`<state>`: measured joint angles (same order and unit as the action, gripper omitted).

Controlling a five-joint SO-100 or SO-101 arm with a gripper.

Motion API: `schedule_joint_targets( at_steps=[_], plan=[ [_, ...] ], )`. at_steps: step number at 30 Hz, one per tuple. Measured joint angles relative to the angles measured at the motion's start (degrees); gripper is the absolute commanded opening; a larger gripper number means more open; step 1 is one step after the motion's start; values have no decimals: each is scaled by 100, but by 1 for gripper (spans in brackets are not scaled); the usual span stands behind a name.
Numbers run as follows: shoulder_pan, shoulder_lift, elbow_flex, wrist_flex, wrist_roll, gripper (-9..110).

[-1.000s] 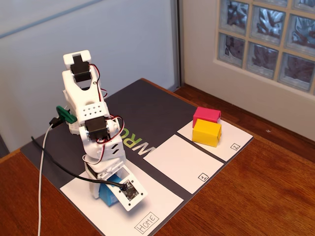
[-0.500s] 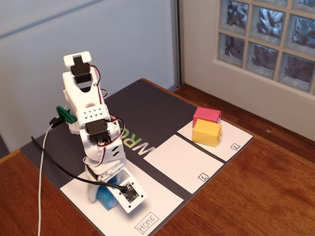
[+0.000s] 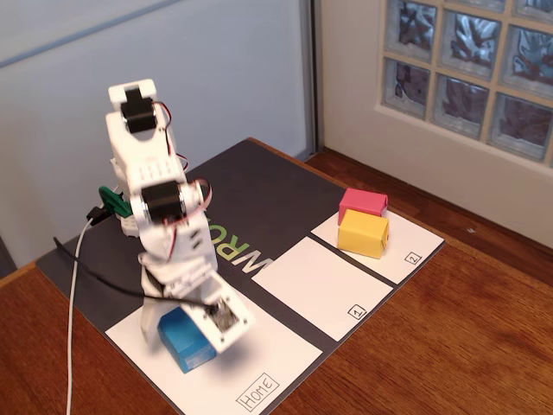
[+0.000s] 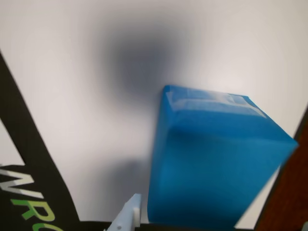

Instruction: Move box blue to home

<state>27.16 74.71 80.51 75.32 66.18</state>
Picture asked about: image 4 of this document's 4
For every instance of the white paper sheet marked HOME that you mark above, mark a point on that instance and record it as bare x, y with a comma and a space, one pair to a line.
72, 72

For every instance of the blue paper box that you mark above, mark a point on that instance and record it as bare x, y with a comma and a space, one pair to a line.
211, 168

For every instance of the white printed gripper finger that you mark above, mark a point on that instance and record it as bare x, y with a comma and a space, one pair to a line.
127, 216

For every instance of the black WRO printed mat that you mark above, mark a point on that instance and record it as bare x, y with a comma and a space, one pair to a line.
41, 154

